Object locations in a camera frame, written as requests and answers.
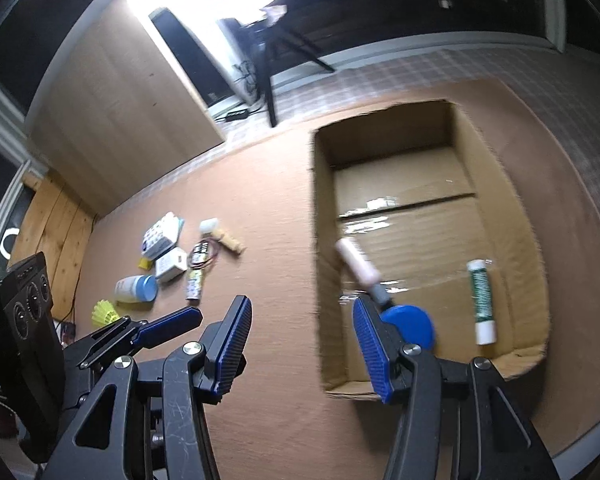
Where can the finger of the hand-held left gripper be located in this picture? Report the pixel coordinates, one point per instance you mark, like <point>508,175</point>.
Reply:
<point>172,322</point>

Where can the cardboard box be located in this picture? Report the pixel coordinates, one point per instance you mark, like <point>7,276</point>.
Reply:
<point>430,220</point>

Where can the dark shelving unit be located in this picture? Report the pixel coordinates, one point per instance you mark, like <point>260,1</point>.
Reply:
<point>430,5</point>

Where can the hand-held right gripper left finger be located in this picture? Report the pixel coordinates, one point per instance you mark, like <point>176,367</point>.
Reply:
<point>230,345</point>

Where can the yellow shuttlecock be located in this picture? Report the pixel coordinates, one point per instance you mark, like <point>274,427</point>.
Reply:
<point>104,314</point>

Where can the white sunscreen bottle blue cap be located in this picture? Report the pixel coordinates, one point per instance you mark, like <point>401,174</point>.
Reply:
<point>132,290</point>

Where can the pale crumpled cloth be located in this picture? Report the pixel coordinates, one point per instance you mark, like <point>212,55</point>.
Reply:
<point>275,12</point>

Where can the small patterned tube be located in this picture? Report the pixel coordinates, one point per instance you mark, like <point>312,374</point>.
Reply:
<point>195,286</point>

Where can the beige bottle with white cap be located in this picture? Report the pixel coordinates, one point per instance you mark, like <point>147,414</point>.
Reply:
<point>225,240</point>

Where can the white patterned packet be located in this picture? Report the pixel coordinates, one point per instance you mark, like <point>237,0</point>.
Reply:
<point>160,235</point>

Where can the yellow flat packet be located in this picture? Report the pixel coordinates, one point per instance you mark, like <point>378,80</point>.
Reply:
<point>144,263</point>

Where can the blue round lid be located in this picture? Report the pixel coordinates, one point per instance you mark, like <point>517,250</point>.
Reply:
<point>412,325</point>

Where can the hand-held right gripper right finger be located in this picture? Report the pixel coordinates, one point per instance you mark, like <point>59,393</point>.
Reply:
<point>372,350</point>

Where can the black tripod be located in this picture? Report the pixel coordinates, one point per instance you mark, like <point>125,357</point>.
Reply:
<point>267,70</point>

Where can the white and green tube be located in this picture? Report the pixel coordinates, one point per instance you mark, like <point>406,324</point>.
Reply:
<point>481,300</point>

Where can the black power adapter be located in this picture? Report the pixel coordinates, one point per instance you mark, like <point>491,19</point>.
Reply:
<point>235,114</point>

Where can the black flat panel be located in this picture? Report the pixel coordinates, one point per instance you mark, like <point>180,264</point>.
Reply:
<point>185,55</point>

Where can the small white box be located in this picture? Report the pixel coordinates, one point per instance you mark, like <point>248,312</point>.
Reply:
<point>171,265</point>

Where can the light wooden cabinet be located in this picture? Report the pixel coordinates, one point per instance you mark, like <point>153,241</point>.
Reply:
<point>120,110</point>

